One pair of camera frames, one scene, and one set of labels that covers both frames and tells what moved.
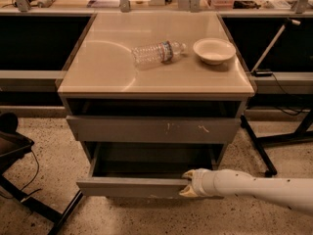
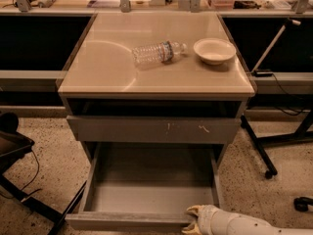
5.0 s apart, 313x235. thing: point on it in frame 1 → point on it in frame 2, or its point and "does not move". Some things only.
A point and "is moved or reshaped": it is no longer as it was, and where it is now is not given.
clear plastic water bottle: (156, 54) does not move
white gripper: (200, 182) → (204, 218)
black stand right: (301, 134) does not move
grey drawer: (144, 169) is moved or reshaped
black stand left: (13, 145) does not move
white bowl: (213, 51) does not move
